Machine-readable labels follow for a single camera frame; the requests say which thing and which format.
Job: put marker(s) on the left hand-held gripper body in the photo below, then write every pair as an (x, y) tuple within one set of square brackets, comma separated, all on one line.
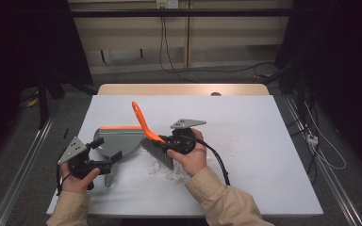
[(81, 160)]

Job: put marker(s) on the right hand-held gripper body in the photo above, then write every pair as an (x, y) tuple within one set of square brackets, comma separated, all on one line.
[(184, 141)]

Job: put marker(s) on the grey dustpan with orange edge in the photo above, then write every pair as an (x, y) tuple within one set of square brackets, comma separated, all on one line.
[(119, 141)]

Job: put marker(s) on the pile of white paper scraps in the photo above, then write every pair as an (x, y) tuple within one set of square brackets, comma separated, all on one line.
[(177, 172)]

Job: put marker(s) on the orange brush with grey bristles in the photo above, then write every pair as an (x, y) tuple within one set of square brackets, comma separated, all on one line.
[(144, 124)]

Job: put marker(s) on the person's right hand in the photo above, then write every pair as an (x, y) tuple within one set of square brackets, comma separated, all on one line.
[(193, 161)]

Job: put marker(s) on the person's left hand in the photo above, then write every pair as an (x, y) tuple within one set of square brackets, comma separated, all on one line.
[(75, 182)]

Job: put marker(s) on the wooden table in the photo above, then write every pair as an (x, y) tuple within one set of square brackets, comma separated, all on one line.
[(169, 89)]

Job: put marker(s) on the black metal stand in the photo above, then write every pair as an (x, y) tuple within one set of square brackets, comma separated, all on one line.
[(42, 100)]

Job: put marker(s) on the black curtain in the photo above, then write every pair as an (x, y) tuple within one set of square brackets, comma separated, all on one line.
[(342, 62), (22, 47)]

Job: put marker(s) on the black metal crossbar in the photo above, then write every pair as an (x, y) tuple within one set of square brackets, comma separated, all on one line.
[(182, 12)]

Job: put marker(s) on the white power strip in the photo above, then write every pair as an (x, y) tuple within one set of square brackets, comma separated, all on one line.
[(312, 139)]

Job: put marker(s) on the aluminium floor rail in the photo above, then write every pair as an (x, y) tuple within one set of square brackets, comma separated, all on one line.
[(326, 169), (19, 169)]

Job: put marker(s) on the white wall socket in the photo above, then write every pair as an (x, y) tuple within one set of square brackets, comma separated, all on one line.
[(167, 3)]

